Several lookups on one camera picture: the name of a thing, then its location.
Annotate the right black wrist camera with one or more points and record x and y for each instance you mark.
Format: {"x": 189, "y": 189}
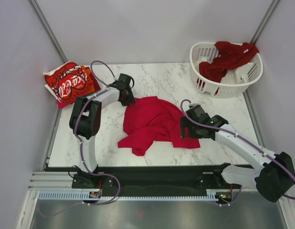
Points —
{"x": 197, "y": 114}

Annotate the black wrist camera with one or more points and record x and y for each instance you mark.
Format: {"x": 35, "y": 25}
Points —
{"x": 197, "y": 114}
{"x": 126, "y": 80}

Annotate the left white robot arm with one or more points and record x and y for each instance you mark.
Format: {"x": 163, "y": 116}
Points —
{"x": 85, "y": 119}

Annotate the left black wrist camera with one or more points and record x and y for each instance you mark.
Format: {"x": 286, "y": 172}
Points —
{"x": 126, "y": 80}

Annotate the dark red folded t-shirt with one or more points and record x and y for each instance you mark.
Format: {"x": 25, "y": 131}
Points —
{"x": 96, "y": 85}

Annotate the bright red t-shirt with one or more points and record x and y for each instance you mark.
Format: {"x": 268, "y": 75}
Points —
{"x": 151, "y": 119}

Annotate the white plastic laundry basket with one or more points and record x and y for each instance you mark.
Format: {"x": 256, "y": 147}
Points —
{"x": 234, "y": 83}

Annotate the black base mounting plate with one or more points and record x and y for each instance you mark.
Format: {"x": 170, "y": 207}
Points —
{"x": 153, "y": 181}

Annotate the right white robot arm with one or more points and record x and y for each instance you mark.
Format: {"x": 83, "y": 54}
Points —
{"x": 270, "y": 173}

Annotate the aluminium extrusion rail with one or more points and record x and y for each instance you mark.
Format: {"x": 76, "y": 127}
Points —
{"x": 50, "y": 181}

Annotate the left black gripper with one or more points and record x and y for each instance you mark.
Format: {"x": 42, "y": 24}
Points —
{"x": 131, "y": 99}

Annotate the red coca-cola print t-shirt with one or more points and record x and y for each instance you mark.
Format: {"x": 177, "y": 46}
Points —
{"x": 66, "y": 83}

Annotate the light blue cable duct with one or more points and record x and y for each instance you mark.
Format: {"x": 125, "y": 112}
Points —
{"x": 92, "y": 196}

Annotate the orange folded t-shirt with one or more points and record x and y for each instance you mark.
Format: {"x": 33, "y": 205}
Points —
{"x": 89, "y": 81}

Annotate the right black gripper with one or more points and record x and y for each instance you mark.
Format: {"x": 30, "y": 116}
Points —
{"x": 184, "y": 123}

